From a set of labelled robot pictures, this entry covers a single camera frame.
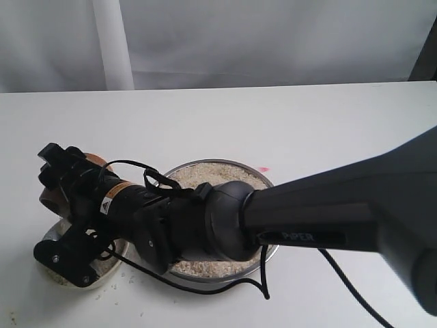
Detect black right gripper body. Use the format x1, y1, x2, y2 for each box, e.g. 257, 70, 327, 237
57, 163, 168, 246

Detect brown wooden cup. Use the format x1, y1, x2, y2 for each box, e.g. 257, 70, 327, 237
39, 153, 107, 219

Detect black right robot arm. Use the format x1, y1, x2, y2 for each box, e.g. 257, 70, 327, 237
33, 129, 436, 314

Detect rice in white bowl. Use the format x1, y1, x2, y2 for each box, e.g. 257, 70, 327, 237
49, 221, 119, 286

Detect white ceramic bowl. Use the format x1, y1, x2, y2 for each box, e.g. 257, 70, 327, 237
33, 220, 129, 291

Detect spilled rice grains on table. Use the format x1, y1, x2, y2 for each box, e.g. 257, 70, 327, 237
94, 266, 141, 309

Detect rice pile in tray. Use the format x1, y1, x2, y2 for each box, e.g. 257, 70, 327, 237
169, 162, 268, 278

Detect white backdrop curtain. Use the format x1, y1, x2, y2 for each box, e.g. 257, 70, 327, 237
1, 1, 436, 92

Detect round steel tray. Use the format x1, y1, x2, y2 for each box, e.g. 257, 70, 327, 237
163, 158, 279, 283

